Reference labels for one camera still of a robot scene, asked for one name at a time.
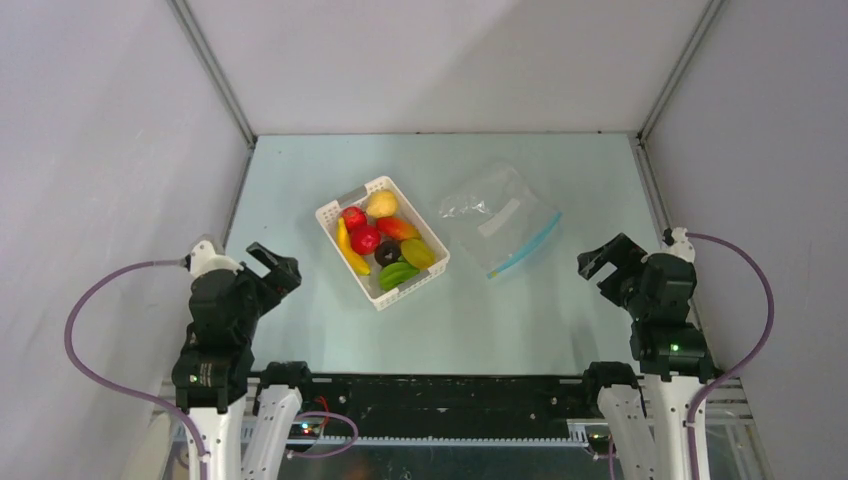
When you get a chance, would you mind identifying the yellow toy banana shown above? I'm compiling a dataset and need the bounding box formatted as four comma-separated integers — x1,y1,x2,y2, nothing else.
336,218,371,276

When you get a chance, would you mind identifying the large red toy apple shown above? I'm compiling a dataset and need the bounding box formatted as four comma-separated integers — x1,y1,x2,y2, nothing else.
350,224,381,256

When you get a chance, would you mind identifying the green toy starfruit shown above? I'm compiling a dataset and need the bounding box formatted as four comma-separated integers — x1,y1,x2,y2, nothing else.
378,261,420,292

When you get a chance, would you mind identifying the clear zip top bag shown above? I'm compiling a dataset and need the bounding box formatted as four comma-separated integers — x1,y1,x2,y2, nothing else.
438,162,562,279

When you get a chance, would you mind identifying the yellow toy starfruit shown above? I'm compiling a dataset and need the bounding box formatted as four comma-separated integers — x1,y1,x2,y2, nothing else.
400,238,436,270

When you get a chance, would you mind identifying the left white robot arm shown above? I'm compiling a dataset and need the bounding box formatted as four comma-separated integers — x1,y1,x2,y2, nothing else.
171,240,316,479

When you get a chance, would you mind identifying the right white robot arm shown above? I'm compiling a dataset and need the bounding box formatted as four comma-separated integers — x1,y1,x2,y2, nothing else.
577,228,715,479

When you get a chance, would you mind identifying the small red toy apple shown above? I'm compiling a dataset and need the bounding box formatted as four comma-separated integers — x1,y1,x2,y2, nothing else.
341,206,368,232

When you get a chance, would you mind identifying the dark chocolate toy donut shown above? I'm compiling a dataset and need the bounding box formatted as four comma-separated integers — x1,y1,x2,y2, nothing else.
373,240,402,267

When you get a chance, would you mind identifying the white perforated plastic basket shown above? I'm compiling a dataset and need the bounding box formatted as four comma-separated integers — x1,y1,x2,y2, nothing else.
316,176,450,311

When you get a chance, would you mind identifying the yellow toy lemon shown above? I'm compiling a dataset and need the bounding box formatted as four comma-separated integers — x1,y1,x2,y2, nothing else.
365,190,399,219

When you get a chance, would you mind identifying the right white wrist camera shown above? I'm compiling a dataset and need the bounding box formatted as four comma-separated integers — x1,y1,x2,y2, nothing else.
662,227,696,264

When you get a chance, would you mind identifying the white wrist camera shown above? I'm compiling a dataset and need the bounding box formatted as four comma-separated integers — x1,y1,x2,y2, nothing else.
662,227,696,264
184,234,242,279

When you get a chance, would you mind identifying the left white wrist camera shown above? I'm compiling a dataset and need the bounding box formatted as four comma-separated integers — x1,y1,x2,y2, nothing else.
184,234,242,279

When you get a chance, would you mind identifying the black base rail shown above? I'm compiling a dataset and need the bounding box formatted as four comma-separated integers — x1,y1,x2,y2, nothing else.
251,372,647,440

